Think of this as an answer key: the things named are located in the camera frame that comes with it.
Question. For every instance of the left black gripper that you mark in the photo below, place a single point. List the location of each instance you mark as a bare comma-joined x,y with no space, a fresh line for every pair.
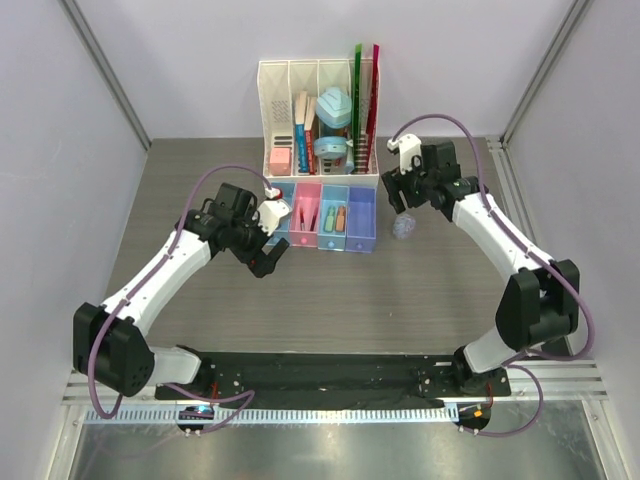
255,267

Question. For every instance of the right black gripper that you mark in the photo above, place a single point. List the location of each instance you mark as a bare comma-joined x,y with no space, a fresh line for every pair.
395,182

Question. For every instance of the purple plastic drawer bin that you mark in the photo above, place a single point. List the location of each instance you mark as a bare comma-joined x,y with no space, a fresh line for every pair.
361,220

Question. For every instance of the pink plastic drawer bin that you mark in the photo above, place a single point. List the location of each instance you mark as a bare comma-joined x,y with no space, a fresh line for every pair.
307,195

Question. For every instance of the light blue drawer bin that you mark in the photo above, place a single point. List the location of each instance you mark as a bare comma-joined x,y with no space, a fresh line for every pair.
332,195

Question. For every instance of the blue plastic drawer bin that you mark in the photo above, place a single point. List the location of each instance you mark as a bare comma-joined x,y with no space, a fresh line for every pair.
282,232

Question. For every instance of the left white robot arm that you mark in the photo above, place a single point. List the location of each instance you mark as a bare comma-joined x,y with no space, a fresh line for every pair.
109,339

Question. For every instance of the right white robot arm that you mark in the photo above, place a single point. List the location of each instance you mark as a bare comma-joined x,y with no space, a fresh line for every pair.
537,304

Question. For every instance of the blue spine book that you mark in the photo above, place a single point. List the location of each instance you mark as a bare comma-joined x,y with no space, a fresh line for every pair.
300,105

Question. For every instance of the pink cube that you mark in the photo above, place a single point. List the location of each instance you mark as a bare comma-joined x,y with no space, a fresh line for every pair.
280,161

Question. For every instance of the green transparent ruler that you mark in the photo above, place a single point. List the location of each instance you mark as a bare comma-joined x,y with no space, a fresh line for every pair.
356,94

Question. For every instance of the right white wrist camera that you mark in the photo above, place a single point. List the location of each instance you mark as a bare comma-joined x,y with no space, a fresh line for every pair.
408,148

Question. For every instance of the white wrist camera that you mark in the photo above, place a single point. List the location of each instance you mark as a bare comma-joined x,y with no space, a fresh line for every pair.
273,210
408,148

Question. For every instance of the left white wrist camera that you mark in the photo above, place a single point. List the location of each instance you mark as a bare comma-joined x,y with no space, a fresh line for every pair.
273,210

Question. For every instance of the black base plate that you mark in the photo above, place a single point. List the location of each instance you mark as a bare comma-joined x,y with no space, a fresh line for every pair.
296,381

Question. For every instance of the perforated metal cable tray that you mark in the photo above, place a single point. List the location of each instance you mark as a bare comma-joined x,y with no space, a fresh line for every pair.
201,414

